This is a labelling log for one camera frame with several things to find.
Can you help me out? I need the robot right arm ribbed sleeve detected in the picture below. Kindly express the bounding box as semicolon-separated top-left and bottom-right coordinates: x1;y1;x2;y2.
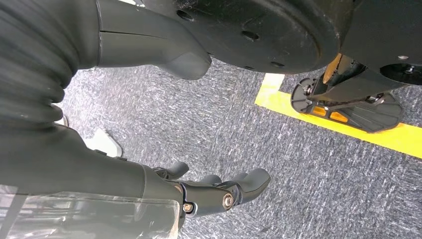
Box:
0;0;100;130

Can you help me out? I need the yellow floor tape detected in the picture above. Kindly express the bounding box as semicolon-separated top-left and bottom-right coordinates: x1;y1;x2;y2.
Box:
254;73;422;160

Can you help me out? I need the white flat floor piece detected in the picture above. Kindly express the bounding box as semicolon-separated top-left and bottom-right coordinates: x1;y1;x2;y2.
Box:
82;128;123;158

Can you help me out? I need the black robot leg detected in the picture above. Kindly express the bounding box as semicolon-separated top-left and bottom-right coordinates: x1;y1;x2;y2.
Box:
339;0;422;86

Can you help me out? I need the clear plastic guard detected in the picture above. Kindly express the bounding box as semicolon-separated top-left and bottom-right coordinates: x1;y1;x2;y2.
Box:
0;184;182;239

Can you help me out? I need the black robot hip disc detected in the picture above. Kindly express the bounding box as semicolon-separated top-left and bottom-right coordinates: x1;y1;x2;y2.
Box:
141;0;342;75

